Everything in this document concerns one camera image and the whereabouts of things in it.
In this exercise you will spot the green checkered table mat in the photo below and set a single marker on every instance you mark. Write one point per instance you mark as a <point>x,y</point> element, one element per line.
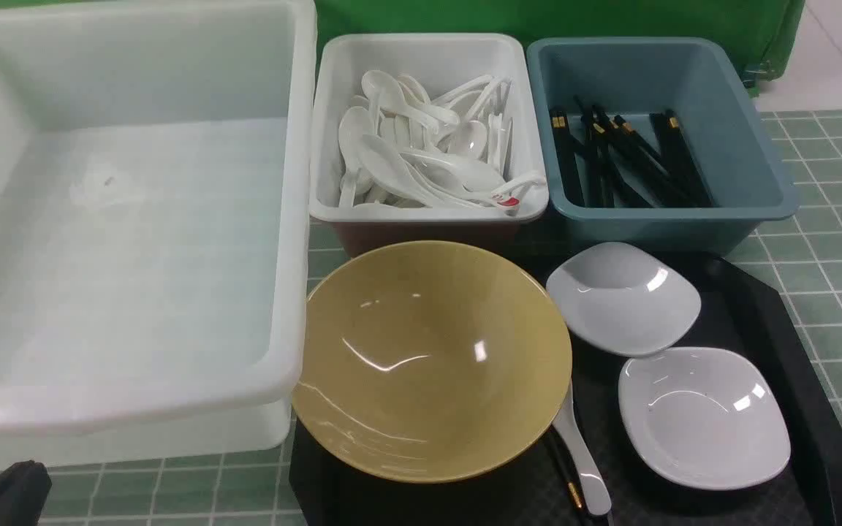
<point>830,241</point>

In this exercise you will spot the bundle of black chopsticks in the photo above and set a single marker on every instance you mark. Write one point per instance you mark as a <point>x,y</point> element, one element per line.
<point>614,165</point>

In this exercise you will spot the large translucent white plastic tub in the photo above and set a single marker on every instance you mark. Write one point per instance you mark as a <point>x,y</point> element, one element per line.
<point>104,103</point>

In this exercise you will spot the white square dish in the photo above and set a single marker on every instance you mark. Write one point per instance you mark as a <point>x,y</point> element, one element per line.
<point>624,301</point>
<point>704,418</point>

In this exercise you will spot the white ceramic soup spoon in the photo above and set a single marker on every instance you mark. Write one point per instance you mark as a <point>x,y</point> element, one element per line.
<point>595,495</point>

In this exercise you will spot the yellow noodle bowl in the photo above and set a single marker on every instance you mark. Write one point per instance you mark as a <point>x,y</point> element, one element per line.
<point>431,362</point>

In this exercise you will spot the pile of white soup spoons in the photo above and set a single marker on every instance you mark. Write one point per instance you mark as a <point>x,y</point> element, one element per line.
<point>401,148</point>

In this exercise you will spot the white rectangular spoon bin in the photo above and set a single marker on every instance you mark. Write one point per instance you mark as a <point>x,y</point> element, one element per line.
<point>440,62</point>

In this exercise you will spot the blue-grey chopstick bin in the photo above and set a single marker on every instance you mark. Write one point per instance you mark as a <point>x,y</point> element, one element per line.
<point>637,76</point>

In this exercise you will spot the black chopstick with gold band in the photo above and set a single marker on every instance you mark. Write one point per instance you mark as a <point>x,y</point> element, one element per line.
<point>563,464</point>

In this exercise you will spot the green cloth backdrop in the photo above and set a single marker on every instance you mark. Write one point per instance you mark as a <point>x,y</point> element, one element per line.
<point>758,36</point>

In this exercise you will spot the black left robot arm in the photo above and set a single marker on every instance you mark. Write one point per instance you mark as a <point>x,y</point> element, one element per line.
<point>24,489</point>

